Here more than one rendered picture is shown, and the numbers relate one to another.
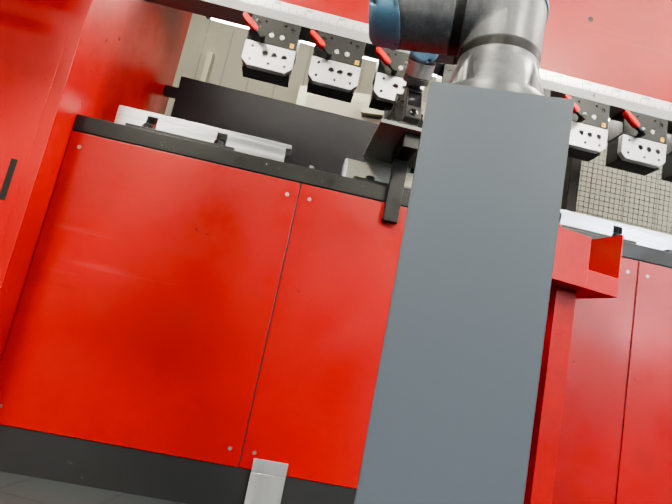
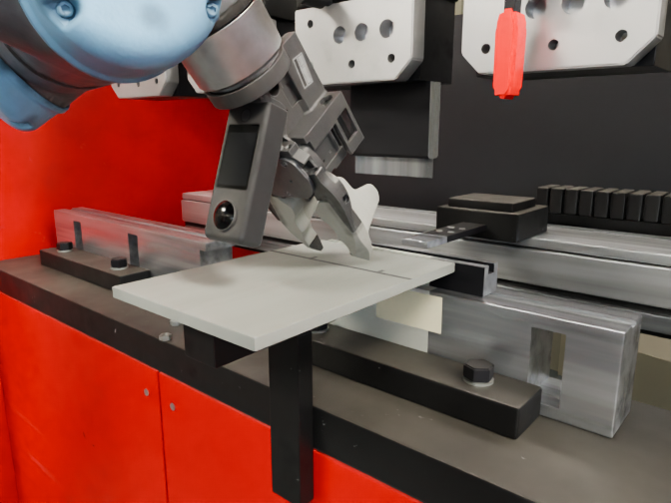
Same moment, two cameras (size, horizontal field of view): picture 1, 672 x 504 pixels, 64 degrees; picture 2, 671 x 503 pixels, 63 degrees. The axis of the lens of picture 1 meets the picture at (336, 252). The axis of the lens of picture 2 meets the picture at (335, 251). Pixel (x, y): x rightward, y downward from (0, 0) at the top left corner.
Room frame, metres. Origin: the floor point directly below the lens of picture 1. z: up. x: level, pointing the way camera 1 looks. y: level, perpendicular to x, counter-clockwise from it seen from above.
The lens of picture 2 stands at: (1.08, -0.49, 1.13)
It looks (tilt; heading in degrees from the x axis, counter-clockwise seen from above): 13 degrees down; 45
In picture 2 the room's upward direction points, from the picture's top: straight up
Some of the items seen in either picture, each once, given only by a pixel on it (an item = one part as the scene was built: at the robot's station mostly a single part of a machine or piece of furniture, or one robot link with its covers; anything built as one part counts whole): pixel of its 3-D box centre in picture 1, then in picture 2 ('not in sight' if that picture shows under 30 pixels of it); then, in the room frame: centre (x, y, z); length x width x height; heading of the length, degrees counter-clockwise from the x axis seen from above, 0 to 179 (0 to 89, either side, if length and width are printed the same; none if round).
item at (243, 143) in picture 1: (204, 144); (134, 248); (1.49, 0.44, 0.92); 0.50 x 0.06 x 0.10; 95
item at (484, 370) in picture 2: not in sight; (478, 371); (1.50, -0.25, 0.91); 0.03 x 0.03 x 0.02
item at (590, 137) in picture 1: (578, 128); not in sight; (1.59, -0.68, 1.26); 0.15 x 0.09 x 0.17; 95
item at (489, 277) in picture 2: not in sight; (404, 262); (1.54, -0.13, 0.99); 0.20 x 0.03 x 0.03; 95
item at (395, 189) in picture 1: (398, 181); (269, 406); (1.36, -0.13, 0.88); 0.14 x 0.04 x 0.22; 5
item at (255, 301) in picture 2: (402, 146); (297, 278); (1.39, -0.12, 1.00); 0.26 x 0.18 x 0.01; 5
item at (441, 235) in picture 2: not in sight; (467, 221); (1.70, -0.11, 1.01); 0.26 x 0.12 x 0.05; 5
